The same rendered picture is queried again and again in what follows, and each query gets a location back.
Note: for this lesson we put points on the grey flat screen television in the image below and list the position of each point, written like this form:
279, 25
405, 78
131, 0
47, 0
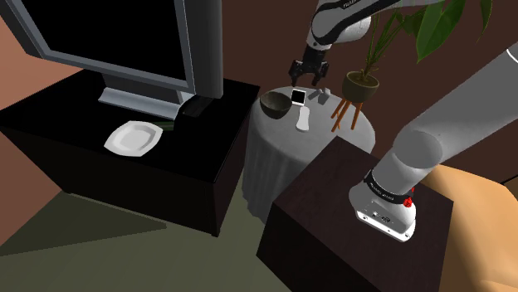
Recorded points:
105, 36

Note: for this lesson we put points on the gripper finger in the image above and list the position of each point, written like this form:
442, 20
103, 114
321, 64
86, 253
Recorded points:
322, 77
294, 72

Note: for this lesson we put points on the round table with grey cloth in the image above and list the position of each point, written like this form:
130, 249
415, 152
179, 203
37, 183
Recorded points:
275, 161

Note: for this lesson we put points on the white framed black square device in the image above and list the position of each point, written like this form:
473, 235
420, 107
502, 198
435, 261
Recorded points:
298, 97

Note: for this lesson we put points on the white plate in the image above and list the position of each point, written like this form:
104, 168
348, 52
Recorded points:
132, 138

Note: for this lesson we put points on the black television cabinet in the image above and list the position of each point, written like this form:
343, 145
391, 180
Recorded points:
121, 182

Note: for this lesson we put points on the white remote control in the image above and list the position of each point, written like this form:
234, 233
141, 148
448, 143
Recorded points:
302, 120

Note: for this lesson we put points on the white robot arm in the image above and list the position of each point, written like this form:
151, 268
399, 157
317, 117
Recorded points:
417, 157

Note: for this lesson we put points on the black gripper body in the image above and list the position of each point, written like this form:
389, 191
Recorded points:
314, 58

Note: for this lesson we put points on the tan sofa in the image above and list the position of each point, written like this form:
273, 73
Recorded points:
481, 234

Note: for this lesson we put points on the dark bowl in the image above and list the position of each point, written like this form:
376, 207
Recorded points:
275, 106

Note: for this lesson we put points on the potted plant on wooden legs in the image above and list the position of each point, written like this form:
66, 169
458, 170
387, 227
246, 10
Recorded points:
360, 87

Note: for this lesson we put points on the dark brown robot stand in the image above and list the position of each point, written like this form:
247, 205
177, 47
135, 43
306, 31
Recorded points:
323, 226

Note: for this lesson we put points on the dark green object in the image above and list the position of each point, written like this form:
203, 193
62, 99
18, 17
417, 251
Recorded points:
166, 125

